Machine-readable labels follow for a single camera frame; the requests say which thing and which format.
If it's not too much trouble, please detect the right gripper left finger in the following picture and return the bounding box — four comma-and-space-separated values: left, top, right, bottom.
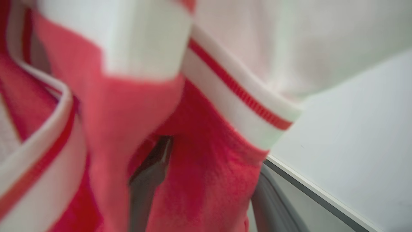
128, 135, 174, 232

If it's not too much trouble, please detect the red and white garment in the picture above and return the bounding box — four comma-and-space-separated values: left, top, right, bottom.
0, 0, 412, 232

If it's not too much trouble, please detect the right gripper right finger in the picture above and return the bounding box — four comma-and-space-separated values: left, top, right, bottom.
250, 164, 311, 232

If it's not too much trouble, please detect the white and black baseboard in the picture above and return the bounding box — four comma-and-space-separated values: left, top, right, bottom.
265, 154, 385, 232

